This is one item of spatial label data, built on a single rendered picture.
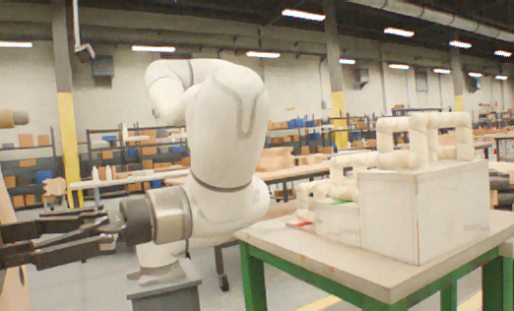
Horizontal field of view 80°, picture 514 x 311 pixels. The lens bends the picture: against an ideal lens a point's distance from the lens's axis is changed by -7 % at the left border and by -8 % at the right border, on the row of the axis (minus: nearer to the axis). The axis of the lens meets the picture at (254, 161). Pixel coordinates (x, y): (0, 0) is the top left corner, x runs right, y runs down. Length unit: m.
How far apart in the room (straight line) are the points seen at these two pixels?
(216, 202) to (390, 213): 0.35
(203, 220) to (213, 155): 0.12
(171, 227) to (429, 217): 0.46
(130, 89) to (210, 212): 11.46
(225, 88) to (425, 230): 0.45
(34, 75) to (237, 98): 11.54
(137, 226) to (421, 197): 0.49
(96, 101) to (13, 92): 2.40
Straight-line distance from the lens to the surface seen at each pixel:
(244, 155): 0.46
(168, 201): 0.51
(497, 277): 1.04
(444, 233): 0.73
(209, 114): 0.44
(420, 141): 0.67
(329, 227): 0.83
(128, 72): 12.04
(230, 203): 0.51
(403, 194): 0.66
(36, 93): 11.78
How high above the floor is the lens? 1.18
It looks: 3 degrees down
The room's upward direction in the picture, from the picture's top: 5 degrees counter-clockwise
